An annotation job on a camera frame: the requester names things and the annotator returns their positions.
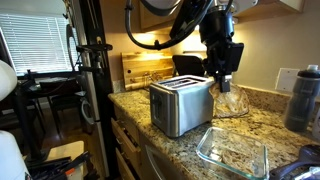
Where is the tan wooden cart top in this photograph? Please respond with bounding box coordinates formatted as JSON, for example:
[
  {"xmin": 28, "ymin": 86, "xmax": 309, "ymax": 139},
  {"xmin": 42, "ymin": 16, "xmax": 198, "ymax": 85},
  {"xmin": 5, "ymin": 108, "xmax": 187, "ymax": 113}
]
[{"xmin": 45, "ymin": 139, "xmax": 86, "ymax": 180}]

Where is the clear glass baking dish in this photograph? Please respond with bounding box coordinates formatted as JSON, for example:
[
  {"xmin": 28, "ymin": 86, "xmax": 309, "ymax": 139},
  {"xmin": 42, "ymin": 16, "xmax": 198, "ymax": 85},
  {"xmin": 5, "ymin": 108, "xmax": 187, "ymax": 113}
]
[{"xmin": 195, "ymin": 125, "xmax": 270, "ymax": 180}]

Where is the slice of brown bread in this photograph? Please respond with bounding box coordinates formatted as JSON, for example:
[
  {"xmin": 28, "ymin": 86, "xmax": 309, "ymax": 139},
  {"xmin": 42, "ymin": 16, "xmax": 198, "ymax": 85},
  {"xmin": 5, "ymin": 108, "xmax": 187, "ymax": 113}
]
[{"xmin": 208, "ymin": 81, "xmax": 251, "ymax": 119}]

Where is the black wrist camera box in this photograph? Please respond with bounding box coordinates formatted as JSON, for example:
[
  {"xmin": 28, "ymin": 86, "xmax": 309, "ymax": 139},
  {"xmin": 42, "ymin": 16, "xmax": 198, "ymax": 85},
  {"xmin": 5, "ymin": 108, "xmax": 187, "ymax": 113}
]
[{"xmin": 229, "ymin": 42, "xmax": 245, "ymax": 73}]

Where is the dark dining table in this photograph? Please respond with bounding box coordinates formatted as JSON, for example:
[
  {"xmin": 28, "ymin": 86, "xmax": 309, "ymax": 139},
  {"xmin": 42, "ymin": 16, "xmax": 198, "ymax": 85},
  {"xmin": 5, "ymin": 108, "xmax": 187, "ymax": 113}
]
[{"xmin": 20, "ymin": 70, "xmax": 83, "ymax": 99}]

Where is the dark grey water bottle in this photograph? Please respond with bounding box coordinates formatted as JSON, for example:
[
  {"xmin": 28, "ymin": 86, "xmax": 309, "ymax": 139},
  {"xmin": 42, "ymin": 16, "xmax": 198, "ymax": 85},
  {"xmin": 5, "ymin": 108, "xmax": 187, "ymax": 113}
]
[{"xmin": 283, "ymin": 64, "xmax": 320, "ymax": 133}]

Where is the wooden cutting board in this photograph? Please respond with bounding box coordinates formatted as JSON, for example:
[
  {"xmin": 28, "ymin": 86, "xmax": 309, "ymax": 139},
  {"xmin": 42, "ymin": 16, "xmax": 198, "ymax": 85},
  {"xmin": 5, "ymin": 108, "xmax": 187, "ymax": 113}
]
[{"xmin": 120, "ymin": 50, "xmax": 175, "ymax": 92}]

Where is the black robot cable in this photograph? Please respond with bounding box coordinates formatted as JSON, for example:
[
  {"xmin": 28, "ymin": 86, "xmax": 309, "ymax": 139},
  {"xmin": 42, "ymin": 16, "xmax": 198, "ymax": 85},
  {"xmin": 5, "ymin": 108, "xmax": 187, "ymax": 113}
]
[{"xmin": 124, "ymin": 0, "xmax": 214, "ymax": 51}]

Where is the dishwasher with silver handle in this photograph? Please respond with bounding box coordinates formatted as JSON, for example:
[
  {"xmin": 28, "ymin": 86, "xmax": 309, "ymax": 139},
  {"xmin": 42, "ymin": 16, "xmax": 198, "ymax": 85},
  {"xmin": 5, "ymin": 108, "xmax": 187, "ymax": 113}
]
[{"xmin": 139, "ymin": 133, "xmax": 191, "ymax": 180}]

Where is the black contact grill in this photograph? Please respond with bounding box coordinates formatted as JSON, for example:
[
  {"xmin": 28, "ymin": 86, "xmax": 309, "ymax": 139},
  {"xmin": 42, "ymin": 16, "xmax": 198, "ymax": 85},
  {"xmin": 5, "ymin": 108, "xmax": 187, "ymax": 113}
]
[{"xmin": 171, "ymin": 54, "xmax": 206, "ymax": 78}]

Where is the window with white blinds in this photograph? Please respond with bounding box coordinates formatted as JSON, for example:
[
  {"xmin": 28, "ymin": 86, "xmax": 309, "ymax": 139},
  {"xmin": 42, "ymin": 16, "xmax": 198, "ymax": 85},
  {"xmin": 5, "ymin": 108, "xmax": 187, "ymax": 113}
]
[{"xmin": 0, "ymin": 12, "xmax": 80, "ymax": 77}]

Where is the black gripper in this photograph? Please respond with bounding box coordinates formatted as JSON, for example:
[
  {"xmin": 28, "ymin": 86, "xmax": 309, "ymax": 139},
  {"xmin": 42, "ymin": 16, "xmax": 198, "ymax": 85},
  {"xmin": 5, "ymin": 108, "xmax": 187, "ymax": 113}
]
[{"xmin": 199, "ymin": 6, "xmax": 236, "ymax": 94}]

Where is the black chair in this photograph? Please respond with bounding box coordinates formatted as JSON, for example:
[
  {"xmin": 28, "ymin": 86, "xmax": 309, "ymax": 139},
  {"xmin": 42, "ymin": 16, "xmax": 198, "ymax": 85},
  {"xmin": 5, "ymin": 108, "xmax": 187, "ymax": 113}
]
[{"xmin": 48, "ymin": 91, "xmax": 86, "ymax": 134}]

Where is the pile of black tools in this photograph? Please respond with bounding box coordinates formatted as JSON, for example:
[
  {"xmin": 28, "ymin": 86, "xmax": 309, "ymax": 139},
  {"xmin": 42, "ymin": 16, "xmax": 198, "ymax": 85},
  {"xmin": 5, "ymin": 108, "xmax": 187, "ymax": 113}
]
[{"xmin": 25, "ymin": 150, "xmax": 93, "ymax": 180}]

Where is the wooden drawer cabinet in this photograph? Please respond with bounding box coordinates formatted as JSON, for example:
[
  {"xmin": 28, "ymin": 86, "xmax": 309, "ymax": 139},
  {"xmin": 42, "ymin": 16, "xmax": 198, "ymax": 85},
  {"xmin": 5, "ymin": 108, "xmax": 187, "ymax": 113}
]
[{"xmin": 110, "ymin": 105, "xmax": 148, "ymax": 180}]

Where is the wooden wall cabinet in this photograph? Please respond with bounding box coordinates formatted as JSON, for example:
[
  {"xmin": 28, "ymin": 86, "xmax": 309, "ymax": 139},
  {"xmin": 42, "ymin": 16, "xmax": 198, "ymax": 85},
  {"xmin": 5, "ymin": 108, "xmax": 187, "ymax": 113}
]
[{"xmin": 139, "ymin": 0, "xmax": 306, "ymax": 34}]

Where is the dark grey curved object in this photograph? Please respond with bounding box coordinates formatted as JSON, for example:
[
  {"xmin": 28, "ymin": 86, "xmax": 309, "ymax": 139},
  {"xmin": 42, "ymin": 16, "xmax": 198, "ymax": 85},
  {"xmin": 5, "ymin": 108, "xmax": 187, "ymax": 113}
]
[{"xmin": 268, "ymin": 143, "xmax": 320, "ymax": 180}]

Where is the stainless steel two-slot toaster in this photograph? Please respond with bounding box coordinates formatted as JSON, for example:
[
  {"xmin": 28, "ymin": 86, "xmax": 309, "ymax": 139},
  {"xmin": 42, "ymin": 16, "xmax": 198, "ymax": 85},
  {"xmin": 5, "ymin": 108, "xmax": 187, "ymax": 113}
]
[{"xmin": 148, "ymin": 74, "xmax": 216, "ymax": 139}]

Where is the black vertical stand pole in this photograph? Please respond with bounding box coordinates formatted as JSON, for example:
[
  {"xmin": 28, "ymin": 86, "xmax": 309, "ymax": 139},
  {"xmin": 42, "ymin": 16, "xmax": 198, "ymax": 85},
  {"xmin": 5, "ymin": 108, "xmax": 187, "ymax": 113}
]
[{"xmin": 75, "ymin": 0, "xmax": 120, "ymax": 180}]

